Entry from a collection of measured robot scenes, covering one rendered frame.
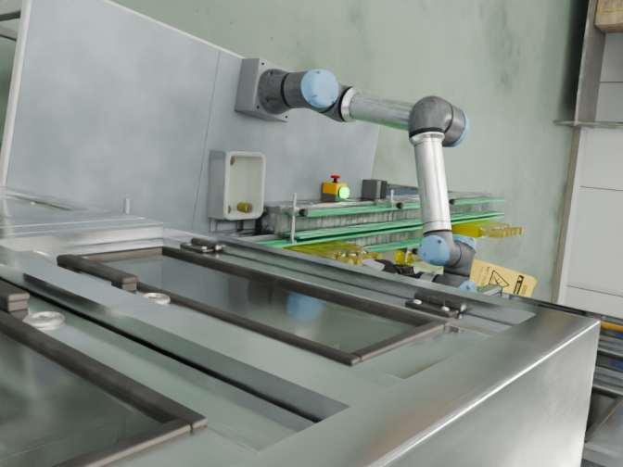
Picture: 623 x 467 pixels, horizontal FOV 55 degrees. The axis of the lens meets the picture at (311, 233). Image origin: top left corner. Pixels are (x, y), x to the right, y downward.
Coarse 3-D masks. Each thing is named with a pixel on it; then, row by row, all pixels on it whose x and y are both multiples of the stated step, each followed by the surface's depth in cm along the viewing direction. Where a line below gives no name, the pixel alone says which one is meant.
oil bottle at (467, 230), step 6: (456, 228) 299; (462, 228) 297; (468, 228) 295; (474, 228) 293; (480, 228) 291; (486, 228) 293; (462, 234) 297; (468, 234) 295; (474, 234) 293; (480, 234) 291; (486, 234) 291; (492, 234) 288; (498, 234) 287
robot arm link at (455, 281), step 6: (438, 276) 170; (444, 276) 168; (450, 276) 166; (456, 276) 165; (462, 276) 165; (432, 282) 169; (438, 282) 168; (444, 282) 167; (450, 282) 166; (456, 282) 165; (462, 282) 165; (468, 282) 165; (462, 288) 164; (468, 288) 164; (474, 288) 166
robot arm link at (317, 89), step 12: (300, 72) 191; (312, 72) 187; (324, 72) 188; (288, 84) 191; (300, 84) 188; (312, 84) 185; (324, 84) 188; (336, 84) 191; (288, 96) 192; (300, 96) 189; (312, 96) 187; (324, 96) 188; (336, 96) 192; (312, 108) 194; (324, 108) 195
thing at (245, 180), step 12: (228, 156) 192; (240, 156) 205; (252, 156) 205; (264, 156) 204; (228, 168) 192; (240, 168) 206; (252, 168) 207; (264, 168) 205; (228, 180) 193; (240, 180) 207; (252, 180) 208; (264, 180) 206; (228, 192) 194; (240, 192) 208; (252, 192) 208; (228, 204) 204; (252, 204) 209; (228, 216) 196; (240, 216) 200; (252, 216) 204
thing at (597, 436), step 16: (416, 272) 263; (480, 288) 231; (496, 288) 234; (544, 304) 222; (560, 304) 224; (608, 320) 212; (608, 336) 187; (608, 352) 176; (608, 368) 164; (592, 384) 152; (608, 384) 152; (592, 400) 142; (608, 400) 143; (592, 416) 133; (608, 416) 133; (592, 432) 124; (608, 432) 125; (592, 448) 118; (608, 448) 118; (592, 464) 109; (608, 464) 108
